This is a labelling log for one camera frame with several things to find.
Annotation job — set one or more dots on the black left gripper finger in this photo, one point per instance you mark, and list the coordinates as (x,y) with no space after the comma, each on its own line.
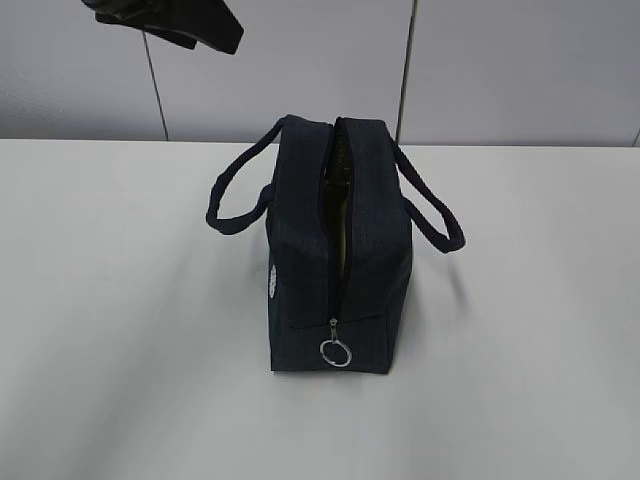
(184,23)

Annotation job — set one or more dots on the navy blue lunch bag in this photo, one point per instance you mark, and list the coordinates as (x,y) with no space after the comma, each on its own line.
(339,212)

